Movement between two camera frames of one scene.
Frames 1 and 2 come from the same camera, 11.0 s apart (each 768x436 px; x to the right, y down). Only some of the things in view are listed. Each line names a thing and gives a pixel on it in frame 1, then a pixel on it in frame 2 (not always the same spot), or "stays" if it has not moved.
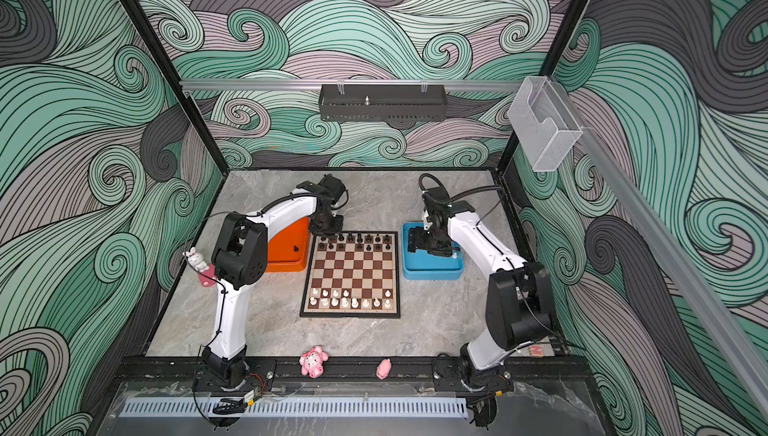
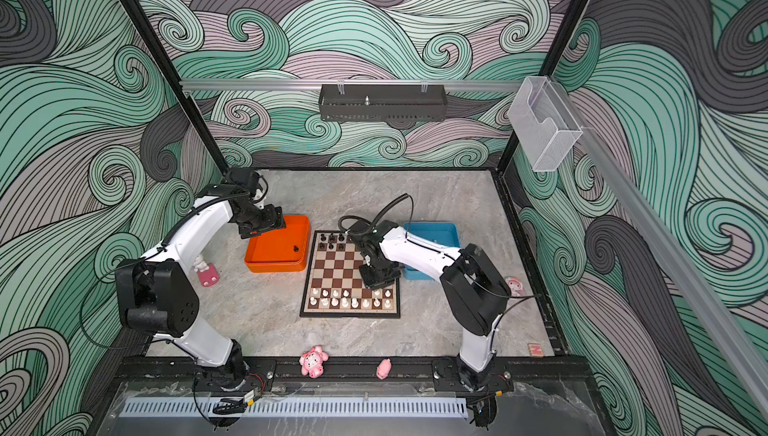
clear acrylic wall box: x=545 y=126 stays
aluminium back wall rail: x=354 y=84 stays
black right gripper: x=416 y=241 -> x=371 y=284
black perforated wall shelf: x=382 y=102 stays
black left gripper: x=338 y=228 -> x=274 y=219
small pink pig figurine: x=384 y=368 stays
